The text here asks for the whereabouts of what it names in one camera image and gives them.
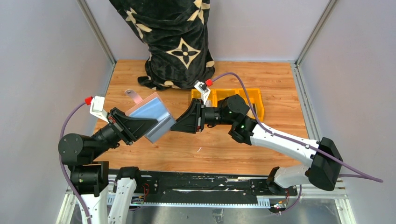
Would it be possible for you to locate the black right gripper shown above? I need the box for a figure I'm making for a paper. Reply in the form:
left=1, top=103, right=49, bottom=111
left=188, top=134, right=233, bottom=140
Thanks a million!
left=171, top=98, right=236, bottom=134

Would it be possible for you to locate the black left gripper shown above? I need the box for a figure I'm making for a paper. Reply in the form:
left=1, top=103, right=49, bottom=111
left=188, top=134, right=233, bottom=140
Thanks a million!
left=92, top=105, right=158, bottom=159

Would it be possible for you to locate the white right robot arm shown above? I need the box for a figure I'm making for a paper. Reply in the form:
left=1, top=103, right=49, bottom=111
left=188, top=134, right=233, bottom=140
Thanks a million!
left=171, top=94, right=343, bottom=195

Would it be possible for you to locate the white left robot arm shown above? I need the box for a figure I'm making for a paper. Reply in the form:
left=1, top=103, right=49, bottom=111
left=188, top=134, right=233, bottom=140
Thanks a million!
left=58, top=108, right=158, bottom=224

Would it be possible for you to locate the cream card in right bin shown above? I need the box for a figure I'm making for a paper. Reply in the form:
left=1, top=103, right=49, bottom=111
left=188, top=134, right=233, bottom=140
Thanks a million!
left=249, top=104, right=257, bottom=117

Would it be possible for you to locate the yellow bin left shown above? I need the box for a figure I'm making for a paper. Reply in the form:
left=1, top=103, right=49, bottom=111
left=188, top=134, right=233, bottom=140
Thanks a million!
left=191, top=89, right=217, bottom=107

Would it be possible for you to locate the yellow bin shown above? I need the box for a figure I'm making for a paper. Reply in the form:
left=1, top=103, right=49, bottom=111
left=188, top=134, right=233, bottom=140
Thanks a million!
left=191, top=89, right=217, bottom=107
left=214, top=88, right=240, bottom=104
left=238, top=88, right=265, bottom=122

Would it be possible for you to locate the yellow bin middle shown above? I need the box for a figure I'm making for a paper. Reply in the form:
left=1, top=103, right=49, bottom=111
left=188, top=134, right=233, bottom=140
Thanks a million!
left=214, top=88, right=240, bottom=104

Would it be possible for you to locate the yellow bin right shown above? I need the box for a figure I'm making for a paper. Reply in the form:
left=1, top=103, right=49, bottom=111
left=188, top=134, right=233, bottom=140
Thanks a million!
left=238, top=88, right=265, bottom=122

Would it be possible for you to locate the black patterned blanket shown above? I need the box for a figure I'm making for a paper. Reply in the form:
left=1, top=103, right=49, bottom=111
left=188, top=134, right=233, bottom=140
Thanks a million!
left=110, top=0, right=215, bottom=91

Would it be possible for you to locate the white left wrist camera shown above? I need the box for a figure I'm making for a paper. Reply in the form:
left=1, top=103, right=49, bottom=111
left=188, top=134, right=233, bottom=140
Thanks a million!
left=89, top=96, right=109, bottom=123

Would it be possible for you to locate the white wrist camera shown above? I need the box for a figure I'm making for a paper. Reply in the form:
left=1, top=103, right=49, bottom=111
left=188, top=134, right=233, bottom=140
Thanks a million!
left=89, top=96, right=109, bottom=123
left=194, top=80, right=211, bottom=105

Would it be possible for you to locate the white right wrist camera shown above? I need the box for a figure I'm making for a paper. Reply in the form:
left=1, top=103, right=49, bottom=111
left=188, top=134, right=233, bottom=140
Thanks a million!
left=194, top=80, right=211, bottom=105

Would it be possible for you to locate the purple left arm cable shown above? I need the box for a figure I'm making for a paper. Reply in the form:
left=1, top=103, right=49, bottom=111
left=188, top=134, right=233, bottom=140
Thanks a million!
left=58, top=96, right=93, bottom=224

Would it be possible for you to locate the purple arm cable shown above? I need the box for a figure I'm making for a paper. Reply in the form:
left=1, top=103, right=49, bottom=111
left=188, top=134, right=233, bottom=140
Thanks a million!
left=58, top=96, right=93, bottom=224
left=205, top=72, right=383, bottom=214

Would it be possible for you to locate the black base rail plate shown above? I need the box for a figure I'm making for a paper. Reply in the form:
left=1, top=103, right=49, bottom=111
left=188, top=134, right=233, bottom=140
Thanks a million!
left=134, top=170, right=298, bottom=208

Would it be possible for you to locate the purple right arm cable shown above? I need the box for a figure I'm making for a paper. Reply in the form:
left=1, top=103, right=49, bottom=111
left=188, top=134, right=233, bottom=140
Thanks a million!
left=205, top=72, right=383, bottom=214

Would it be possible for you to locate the aluminium frame rail right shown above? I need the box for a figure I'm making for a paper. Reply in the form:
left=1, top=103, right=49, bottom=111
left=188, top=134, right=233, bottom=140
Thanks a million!
left=290, top=0, right=338, bottom=140

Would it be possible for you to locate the aluminium frame rail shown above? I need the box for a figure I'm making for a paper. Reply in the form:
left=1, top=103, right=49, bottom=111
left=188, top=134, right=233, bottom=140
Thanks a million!
left=76, top=0, right=116, bottom=67
left=290, top=0, right=338, bottom=140

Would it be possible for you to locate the aluminium frame rail left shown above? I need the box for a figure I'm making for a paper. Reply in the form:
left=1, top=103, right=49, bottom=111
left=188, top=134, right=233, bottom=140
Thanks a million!
left=76, top=0, right=116, bottom=67

